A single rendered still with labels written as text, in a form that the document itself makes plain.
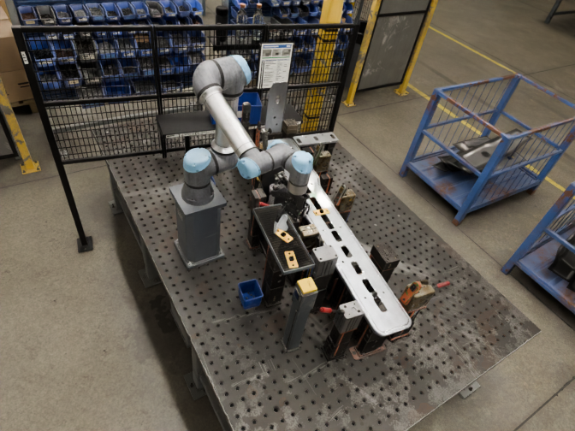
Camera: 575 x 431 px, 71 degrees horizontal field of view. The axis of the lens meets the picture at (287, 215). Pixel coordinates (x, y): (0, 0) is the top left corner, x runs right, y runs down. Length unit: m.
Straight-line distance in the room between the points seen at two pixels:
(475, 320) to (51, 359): 2.37
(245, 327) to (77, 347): 1.21
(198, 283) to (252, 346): 0.43
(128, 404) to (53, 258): 1.22
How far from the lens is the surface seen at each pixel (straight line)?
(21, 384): 2.83
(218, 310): 2.01
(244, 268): 2.17
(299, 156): 1.42
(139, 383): 2.65
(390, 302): 1.83
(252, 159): 1.40
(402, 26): 5.33
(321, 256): 1.74
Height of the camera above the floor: 2.41
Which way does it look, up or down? 44 degrees down
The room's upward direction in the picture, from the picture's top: 11 degrees clockwise
